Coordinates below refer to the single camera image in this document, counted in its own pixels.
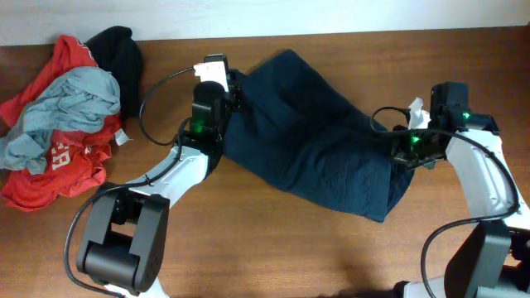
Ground navy blue shorts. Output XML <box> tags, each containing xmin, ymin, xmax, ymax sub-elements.
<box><xmin>224</xmin><ymin>50</ymin><xmax>414</xmax><ymax>223</ymax></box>

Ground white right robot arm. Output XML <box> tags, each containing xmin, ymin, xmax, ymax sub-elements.
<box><xmin>389</xmin><ymin>82</ymin><xmax>529</xmax><ymax>297</ymax></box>

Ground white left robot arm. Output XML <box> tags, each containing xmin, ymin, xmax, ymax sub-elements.
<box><xmin>64</xmin><ymin>64</ymin><xmax>241</xmax><ymax>297</ymax></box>

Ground black garment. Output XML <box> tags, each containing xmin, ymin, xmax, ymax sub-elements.
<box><xmin>85</xmin><ymin>26</ymin><xmax>143</xmax><ymax>119</ymax></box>

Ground grey t-shirt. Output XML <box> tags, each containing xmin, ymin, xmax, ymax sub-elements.
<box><xmin>1</xmin><ymin>66</ymin><xmax>121</xmax><ymax>175</ymax></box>

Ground red printed t-shirt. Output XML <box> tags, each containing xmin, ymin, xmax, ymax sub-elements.
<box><xmin>1</xmin><ymin>35</ymin><xmax>122</xmax><ymax>211</ymax></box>

